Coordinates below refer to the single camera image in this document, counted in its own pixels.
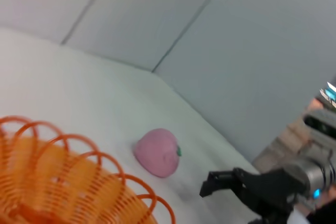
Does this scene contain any orange woven plastic basket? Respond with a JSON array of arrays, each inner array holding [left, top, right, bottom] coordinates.
[[0, 115, 176, 224]]

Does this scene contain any blue lit background device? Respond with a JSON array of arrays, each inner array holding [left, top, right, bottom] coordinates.
[[319, 81, 336, 110]]

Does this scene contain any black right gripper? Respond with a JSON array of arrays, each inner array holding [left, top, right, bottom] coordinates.
[[199, 167, 308, 224]]

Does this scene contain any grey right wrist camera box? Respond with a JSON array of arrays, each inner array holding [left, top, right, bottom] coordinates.
[[301, 108, 336, 141]]

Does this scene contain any pink toy peach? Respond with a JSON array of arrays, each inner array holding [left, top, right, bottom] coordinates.
[[132, 128, 183, 179]]

